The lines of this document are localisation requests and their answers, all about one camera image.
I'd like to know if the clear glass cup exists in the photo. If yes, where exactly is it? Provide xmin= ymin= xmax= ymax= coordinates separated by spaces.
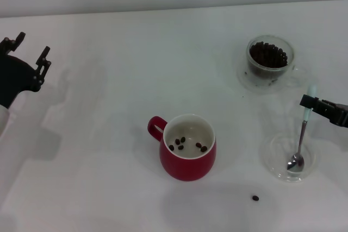
xmin=246 ymin=35 xmax=307 ymax=86

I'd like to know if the red ceramic mug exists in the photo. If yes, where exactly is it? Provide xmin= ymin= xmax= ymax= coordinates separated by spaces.
xmin=147 ymin=114 xmax=218 ymax=181

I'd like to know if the empty clear glass saucer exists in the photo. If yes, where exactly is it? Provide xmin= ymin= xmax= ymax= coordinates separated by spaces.
xmin=259 ymin=131 xmax=318 ymax=183

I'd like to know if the heap of coffee beans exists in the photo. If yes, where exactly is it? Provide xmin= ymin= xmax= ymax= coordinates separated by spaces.
xmin=248 ymin=41 xmax=288 ymax=79

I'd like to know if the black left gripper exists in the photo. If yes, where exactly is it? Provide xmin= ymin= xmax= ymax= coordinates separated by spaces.
xmin=0 ymin=32 xmax=52 ymax=109

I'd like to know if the glass saucer with bean crumbs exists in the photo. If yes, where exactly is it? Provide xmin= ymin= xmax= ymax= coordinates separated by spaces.
xmin=237 ymin=51 xmax=307 ymax=94

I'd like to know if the steel spoon with blue handle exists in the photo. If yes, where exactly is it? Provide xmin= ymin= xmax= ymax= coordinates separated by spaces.
xmin=287 ymin=85 xmax=318 ymax=173

